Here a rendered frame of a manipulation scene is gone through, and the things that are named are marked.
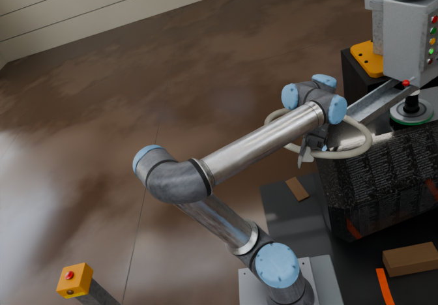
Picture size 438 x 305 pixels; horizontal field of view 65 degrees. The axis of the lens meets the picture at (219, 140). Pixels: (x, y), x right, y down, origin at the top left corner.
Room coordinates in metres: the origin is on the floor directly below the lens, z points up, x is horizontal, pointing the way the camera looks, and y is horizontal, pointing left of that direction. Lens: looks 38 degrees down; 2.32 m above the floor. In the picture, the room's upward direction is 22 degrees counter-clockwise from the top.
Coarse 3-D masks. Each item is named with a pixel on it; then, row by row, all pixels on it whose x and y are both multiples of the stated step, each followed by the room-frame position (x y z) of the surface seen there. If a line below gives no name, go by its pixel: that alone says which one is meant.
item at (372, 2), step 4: (364, 0) 2.26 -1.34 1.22; (368, 0) 2.23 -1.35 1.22; (372, 0) 2.20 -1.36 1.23; (376, 0) 2.17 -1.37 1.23; (380, 0) 2.14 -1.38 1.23; (368, 4) 2.23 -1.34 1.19; (372, 4) 2.18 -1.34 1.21; (376, 4) 2.15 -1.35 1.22; (380, 4) 2.12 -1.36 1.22; (368, 8) 2.23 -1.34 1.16; (372, 8) 2.20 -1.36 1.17; (376, 8) 2.15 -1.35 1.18; (380, 8) 2.12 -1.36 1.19
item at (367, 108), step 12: (384, 84) 1.39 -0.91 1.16; (396, 84) 1.41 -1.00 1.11; (372, 96) 1.36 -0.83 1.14; (384, 96) 1.34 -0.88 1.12; (396, 96) 1.26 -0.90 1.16; (348, 108) 1.31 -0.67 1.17; (360, 108) 1.32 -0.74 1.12; (372, 108) 1.29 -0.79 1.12; (384, 108) 1.24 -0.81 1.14; (360, 120) 1.20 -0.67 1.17; (372, 120) 1.22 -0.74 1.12
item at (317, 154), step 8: (272, 112) 1.38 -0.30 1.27; (280, 112) 1.38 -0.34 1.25; (288, 112) 1.40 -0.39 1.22; (344, 120) 1.27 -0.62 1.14; (352, 120) 1.24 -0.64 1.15; (360, 128) 1.16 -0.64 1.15; (368, 136) 1.07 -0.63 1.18; (288, 144) 1.06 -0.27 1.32; (368, 144) 1.00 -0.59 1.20; (312, 152) 0.99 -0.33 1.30; (320, 152) 0.98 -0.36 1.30; (328, 152) 0.97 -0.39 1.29; (336, 152) 0.96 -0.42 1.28; (344, 152) 0.96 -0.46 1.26; (352, 152) 0.96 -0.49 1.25; (360, 152) 0.96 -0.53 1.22
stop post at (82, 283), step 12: (84, 264) 1.09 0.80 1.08; (72, 276) 1.04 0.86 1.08; (84, 276) 1.03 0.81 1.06; (60, 288) 1.01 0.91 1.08; (72, 288) 0.99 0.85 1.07; (84, 288) 0.99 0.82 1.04; (96, 288) 1.05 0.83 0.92; (84, 300) 1.01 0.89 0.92; (96, 300) 1.00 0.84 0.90; (108, 300) 1.04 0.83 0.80
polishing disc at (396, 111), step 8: (400, 104) 1.45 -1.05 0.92; (424, 104) 1.37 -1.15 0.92; (392, 112) 1.41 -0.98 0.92; (400, 112) 1.39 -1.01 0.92; (424, 112) 1.32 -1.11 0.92; (432, 112) 1.30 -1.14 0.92; (400, 120) 1.34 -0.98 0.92; (408, 120) 1.31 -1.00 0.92; (416, 120) 1.29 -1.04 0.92; (424, 120) 1.27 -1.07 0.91
